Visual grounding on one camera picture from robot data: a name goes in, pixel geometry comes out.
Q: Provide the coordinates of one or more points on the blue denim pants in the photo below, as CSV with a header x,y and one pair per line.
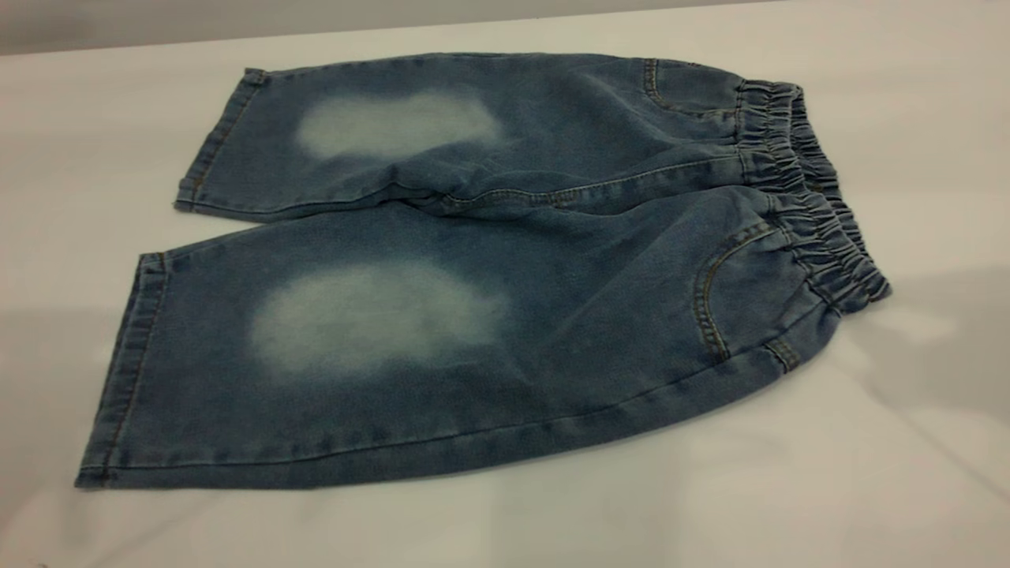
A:
x,y
552,276

